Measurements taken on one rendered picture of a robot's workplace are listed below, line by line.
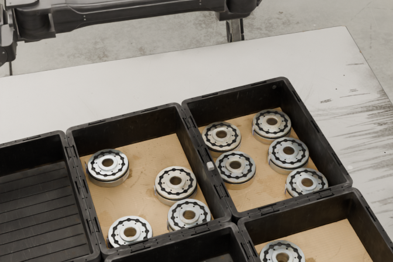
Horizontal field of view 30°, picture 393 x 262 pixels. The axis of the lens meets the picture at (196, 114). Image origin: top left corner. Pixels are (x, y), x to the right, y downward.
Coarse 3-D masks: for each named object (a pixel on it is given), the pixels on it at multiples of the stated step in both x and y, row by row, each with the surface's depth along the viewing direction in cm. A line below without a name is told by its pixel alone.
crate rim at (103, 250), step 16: (144, 112) 186; (80, 128) 182; (192, 144) 178; (80, 176) 171; (208, 176) 171; (224, 208) 164; (96, 224) 163; (208, 224) 161; (144, 240) 158; (160, 240) 158
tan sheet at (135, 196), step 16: (144, 144) 192; (160, 144) 192; (176, 144) 192; (80, 160) 188; (128, 160) 188; (144, 160) 188; (160, 160) 188; (176, 160) 188; (128, 176) 184; (144, 176) 184; (96, 192) 180; (112, 192) 180; (128, 192) 180; (144, 192) 180; (96, 208) 177; (112, 208) 177; (128, 208) 177; (144, 208) 177; (160, 208) 177; (160, 224) 174
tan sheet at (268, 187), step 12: (276, 108) 201; (228, 120) 198; (240, 120) 198; (240, 132) 195; (252, 144) 191; (264, 144) 191; (252, 156) 189; (264, 156) 188; (264, 168) 186; (312, 168) 185; (264, 180) 183; (276, 180) 183; (240, 192) 180; (252, 192) 180; (264, 192) 180; (276, 192) 180; (240, 204) 178; (252, 204) 178; (264, 204) 178
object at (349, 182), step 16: (272, 80) 194; (288, 80) 194; (208, 96) 190; (304, 112) 186; (192, 128) 182; (208, 160) 174; (336, 160) 176; (224, 192) 167; (320, 192) 167; (256, 208) 164; (272, 208) 164
